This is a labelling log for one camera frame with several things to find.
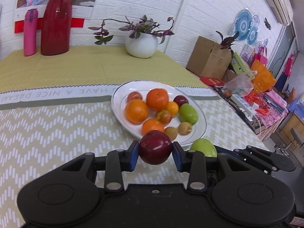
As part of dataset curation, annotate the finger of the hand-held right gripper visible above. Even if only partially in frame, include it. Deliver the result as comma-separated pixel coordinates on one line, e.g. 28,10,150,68
212,145,278,172

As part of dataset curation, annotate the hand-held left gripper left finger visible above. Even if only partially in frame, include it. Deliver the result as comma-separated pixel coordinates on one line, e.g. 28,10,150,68
61,141,139,193

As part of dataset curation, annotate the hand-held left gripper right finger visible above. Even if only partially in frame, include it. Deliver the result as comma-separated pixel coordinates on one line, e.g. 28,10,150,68
173,142,247,192

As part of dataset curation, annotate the green apple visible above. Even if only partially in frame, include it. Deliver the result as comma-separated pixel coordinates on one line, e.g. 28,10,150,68
189,138,218,158
179,104,199,125

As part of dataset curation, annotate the dark red plum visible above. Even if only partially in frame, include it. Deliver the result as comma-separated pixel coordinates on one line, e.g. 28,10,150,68
173,95,189,107
139,130,173,165

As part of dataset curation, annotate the brown kiwi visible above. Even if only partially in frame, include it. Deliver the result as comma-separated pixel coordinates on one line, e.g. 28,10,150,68
164,126,178,141

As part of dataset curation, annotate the brown longan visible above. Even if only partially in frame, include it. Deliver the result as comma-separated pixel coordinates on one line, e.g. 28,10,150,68
178,122,193,136

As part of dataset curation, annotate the orange tangerine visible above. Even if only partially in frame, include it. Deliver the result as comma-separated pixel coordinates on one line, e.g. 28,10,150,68
142,119,165,135
146,88,169,111

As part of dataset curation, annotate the red yellow peach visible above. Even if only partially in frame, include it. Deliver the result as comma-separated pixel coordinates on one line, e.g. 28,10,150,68
155,109,172,124

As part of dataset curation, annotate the large orange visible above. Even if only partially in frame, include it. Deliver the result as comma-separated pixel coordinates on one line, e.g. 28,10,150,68
125,99,150,124

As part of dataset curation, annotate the small yellow orange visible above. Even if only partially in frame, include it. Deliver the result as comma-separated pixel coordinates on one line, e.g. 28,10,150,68
166,101,179,117

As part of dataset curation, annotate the small red apple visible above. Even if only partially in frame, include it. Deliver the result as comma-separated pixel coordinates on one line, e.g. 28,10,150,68
127,91,143,104

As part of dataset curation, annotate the white plate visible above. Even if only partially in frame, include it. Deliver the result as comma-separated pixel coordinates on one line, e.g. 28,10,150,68
111,81,207,148

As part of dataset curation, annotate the grey office chair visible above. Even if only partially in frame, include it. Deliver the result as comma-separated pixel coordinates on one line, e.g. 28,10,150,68
273,127,304,156

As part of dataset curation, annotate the wooden cabinet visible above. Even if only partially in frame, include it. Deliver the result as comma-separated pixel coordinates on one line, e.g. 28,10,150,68
277,113,304,148

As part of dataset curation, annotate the white power strip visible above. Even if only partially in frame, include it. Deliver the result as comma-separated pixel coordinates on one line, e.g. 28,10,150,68
230,94,259,121

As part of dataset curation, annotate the blue cloth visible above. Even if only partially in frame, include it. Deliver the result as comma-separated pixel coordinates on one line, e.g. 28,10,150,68
286,97,304,114

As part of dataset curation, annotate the pink folded cloth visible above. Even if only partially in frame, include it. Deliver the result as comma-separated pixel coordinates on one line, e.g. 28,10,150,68
264,91,289,114

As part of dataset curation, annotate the clear plastic bag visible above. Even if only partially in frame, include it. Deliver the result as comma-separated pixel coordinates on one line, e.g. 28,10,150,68
222,71,258,98

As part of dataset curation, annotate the red envelope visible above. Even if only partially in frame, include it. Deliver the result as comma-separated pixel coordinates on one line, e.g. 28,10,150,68
200,76,226,87

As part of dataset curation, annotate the orange bag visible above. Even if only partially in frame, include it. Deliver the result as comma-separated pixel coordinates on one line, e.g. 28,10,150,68
250,59,276,93

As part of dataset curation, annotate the green box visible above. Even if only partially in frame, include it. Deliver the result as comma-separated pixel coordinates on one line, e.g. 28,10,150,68
230,52,251,76

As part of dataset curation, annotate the chevron patterned table cloth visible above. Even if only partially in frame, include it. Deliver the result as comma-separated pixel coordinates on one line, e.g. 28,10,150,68
0,83,270,219

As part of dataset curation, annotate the cardboard box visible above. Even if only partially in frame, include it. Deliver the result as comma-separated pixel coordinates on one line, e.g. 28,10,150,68
186,36,232,80

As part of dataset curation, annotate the magenta bag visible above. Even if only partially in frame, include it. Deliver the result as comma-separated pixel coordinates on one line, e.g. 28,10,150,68
284,53,296,76

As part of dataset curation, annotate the pink gift bag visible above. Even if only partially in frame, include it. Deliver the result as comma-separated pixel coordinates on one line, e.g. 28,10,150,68
254,46,269,66

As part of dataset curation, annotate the olive green table cloth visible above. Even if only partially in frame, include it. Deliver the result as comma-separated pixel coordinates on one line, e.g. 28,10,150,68
0,45,209,93

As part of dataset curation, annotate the dark purple plant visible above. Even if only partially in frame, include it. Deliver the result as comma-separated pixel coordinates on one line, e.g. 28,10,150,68
216,30,240,57

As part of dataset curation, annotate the purple plant in white pot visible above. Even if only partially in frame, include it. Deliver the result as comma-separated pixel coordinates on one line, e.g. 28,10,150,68
88,15,175,59

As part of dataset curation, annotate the red thermos jug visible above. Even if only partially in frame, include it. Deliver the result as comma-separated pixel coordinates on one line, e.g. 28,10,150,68
40,0,73,56

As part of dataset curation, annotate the white air conditioner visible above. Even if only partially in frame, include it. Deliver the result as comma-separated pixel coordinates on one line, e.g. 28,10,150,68
258,0,295,25

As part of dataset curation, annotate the pink bottle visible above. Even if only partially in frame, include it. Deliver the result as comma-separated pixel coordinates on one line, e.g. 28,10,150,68
23,9,38,56

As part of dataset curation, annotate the large blue round wall fan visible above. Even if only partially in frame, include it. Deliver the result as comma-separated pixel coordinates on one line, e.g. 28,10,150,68
234,9,253,41

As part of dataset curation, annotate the wall poster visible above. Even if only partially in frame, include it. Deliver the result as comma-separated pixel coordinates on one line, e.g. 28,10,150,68
14,0,105,34

